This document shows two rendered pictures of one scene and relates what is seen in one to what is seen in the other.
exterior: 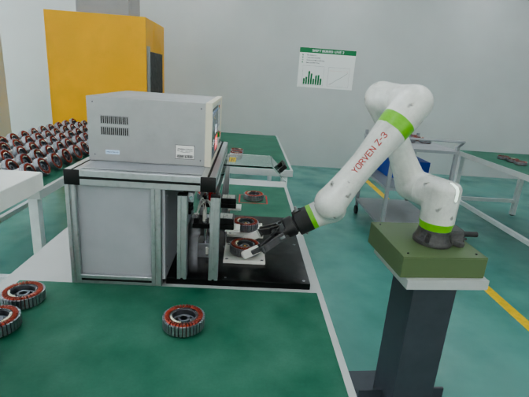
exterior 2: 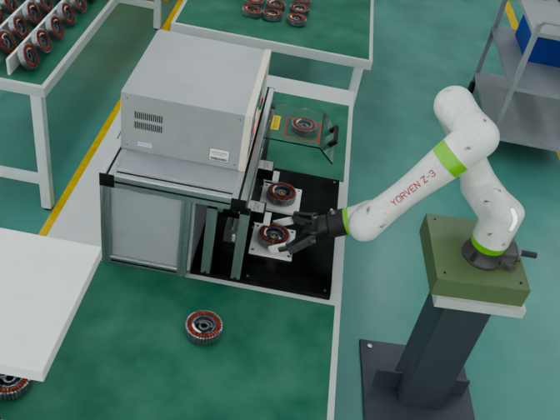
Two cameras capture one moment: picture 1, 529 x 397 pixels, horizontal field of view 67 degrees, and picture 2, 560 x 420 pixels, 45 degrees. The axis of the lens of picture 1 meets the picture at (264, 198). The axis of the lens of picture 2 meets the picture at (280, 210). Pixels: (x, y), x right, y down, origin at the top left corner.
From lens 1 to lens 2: 102 cm
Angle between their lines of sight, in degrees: 23
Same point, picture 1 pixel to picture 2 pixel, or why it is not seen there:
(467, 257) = (507, 287)
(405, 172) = (469, 179)
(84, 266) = (113, 249)
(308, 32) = not seen: outside the picture
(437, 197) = (492, 222)
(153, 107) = (189, 111)
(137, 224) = (166, 225)
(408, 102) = (466, 144)
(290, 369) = (287, 390)
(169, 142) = (203, 144)
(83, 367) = (122, 363)
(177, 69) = not seen: outside the picture
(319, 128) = not seen: outside the picture
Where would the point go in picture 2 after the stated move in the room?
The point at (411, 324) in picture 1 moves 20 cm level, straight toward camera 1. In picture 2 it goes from (439, 329) to (417, 363)
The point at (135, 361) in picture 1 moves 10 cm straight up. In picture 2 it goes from (162, 364) to (163, 342)
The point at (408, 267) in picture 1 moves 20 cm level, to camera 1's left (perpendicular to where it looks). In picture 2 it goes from (441, 287) to (383, 273)
